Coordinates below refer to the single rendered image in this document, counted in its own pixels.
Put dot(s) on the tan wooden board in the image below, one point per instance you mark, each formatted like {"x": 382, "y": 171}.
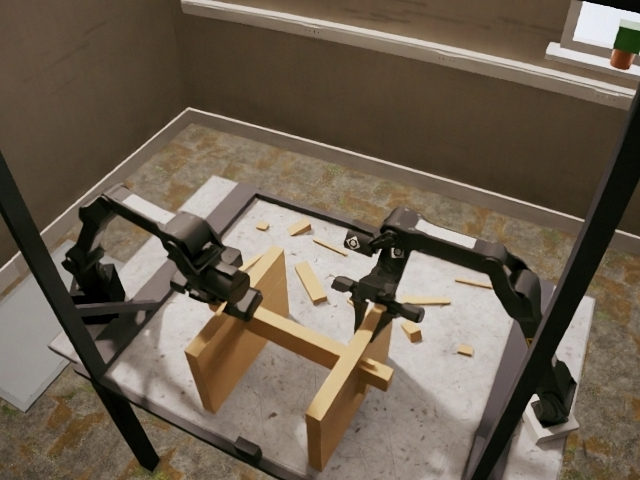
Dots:
{"x": 223, "y": 350}
{"x": 338, "y": 400}

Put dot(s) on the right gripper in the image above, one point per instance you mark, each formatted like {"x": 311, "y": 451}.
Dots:
{"x": 409, "y": 311}

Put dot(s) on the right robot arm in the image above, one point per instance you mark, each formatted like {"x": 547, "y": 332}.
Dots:
{"x": 520, "y": 293}

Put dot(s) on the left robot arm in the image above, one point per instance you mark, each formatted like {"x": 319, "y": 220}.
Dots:
{"x": 182, "y": 235}

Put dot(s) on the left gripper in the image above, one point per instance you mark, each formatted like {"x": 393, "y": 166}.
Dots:
{"x": 243, "y": 310}

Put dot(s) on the wooden rail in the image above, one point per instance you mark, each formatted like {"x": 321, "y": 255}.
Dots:
{"x": 313, "y": 346}

